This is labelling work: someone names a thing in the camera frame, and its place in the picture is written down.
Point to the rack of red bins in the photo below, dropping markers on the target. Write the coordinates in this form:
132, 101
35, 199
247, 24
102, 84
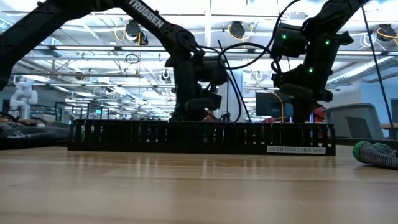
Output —
318, 113

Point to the black monitor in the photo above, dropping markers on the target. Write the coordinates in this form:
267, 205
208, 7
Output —
270, 105

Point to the long ceiling light bar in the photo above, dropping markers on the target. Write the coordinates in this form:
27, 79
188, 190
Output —
77, 48

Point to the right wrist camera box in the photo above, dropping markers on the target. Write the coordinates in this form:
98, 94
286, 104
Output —
295, 91

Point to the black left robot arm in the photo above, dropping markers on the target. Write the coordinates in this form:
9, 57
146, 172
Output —
149, 18

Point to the grey mesh office chair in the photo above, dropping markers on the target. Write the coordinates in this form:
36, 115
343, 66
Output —
357, 112

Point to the white building column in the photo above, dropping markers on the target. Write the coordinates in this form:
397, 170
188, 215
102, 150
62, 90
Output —
233, 99

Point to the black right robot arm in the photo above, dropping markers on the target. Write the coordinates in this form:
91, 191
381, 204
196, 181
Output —
323, 18

